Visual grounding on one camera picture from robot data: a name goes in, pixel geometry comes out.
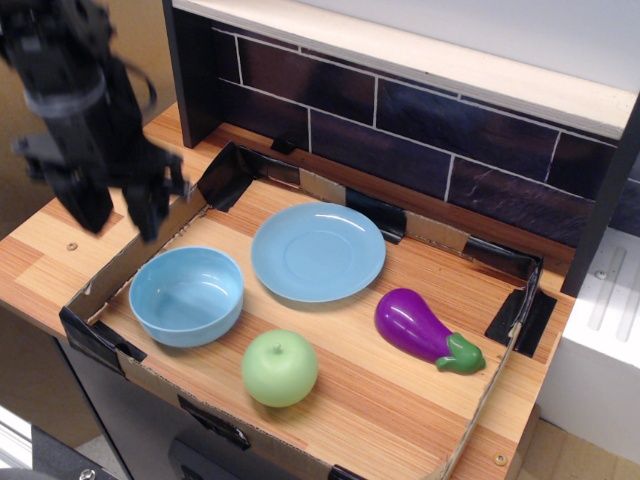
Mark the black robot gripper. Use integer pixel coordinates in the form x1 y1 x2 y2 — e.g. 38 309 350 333
12 99 189 243

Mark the light blue bowl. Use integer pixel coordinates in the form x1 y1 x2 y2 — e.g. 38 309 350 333
129 246 244 348

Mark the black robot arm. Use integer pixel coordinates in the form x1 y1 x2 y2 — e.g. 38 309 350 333
1 1 190 242

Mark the light blue plate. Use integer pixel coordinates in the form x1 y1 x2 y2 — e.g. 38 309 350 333
251 202 386 303

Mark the cardboard tray border with tape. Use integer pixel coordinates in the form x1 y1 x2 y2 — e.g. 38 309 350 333
60 144 552 479

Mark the green toy apple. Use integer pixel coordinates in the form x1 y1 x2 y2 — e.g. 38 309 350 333
241 329 319 408

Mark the purple toy eggplant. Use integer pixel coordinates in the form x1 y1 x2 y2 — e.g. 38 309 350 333
374 288 486 375

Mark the dark tile backsplash shelf unit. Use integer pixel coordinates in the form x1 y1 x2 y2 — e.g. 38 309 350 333
163 1 639 293

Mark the white foam block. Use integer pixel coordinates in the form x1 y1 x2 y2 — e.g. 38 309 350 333
537 229 639 462

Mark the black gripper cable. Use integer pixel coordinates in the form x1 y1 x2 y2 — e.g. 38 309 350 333
119 59 158 116

